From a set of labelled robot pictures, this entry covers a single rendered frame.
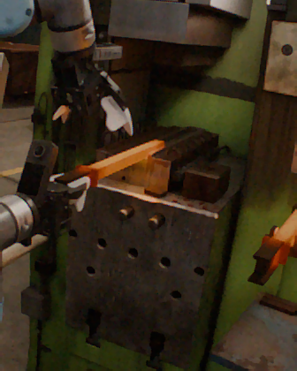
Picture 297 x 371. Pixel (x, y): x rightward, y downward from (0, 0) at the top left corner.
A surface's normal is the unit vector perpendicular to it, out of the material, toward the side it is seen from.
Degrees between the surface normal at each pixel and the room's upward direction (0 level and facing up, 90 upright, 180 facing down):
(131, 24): 90
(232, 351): 0
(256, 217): 90
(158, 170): 90
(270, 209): 90
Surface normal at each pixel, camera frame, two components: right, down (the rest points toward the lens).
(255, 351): 0.11, -0.95
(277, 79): -0.40, 0.23
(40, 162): -0.25, -0.28
